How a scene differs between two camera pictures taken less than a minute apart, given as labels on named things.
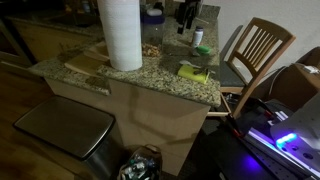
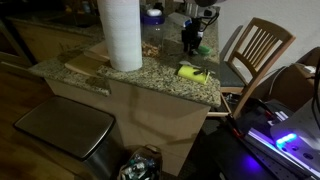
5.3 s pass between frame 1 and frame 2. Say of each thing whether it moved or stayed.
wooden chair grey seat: stayed
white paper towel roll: stayed
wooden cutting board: stayed
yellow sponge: stayed
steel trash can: stayed
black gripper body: moved
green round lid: stayed
